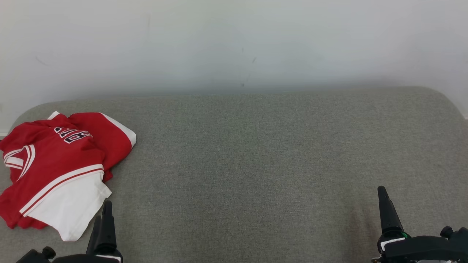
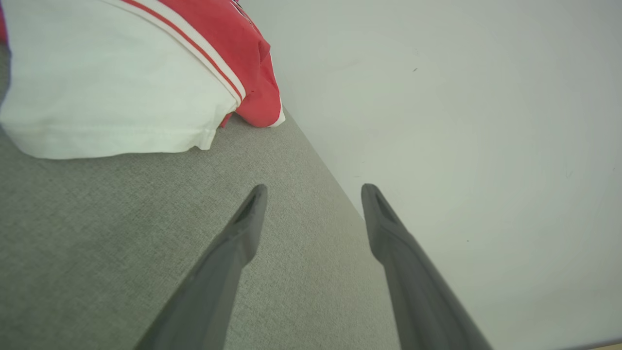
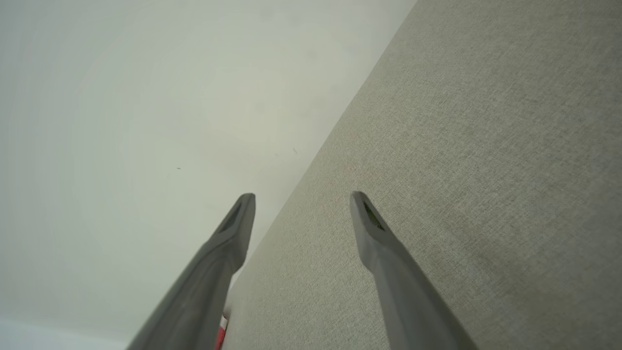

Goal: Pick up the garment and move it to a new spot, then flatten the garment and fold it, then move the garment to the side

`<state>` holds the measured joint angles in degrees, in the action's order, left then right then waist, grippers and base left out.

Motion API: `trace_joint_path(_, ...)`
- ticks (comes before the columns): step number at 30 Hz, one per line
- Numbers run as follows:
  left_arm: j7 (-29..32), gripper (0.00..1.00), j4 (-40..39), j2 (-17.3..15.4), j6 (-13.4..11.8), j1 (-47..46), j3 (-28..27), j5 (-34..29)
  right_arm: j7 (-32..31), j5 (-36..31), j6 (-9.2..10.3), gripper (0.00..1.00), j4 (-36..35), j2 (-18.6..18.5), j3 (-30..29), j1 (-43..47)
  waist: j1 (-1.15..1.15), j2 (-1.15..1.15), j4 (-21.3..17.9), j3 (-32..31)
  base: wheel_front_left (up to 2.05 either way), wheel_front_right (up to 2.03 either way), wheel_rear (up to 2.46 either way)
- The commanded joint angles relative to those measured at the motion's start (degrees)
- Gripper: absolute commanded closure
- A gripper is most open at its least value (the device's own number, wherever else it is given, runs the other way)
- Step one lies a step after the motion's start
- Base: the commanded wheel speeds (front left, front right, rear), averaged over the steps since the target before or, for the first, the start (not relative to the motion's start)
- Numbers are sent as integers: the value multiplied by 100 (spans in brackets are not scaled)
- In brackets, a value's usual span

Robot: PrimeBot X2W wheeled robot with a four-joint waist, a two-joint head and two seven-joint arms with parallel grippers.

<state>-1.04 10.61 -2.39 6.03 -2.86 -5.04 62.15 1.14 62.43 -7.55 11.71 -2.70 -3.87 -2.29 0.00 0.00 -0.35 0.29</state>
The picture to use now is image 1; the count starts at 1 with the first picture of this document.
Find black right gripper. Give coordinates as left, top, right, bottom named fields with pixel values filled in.
left=372, top=186, right=468, bottom=263

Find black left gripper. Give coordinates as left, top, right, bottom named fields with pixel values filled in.
left=16, top=200, right=123, bottom=263

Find red white numbered jersey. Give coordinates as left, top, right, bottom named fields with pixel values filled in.
left=0, top=111, right=112, bottom=242

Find grey fabric sofa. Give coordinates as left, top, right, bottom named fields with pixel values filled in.
left=0, top=86, right=468, bottom=263

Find red shorts with white band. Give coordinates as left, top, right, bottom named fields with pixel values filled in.
left=68, top=112, right=137, bottom=182

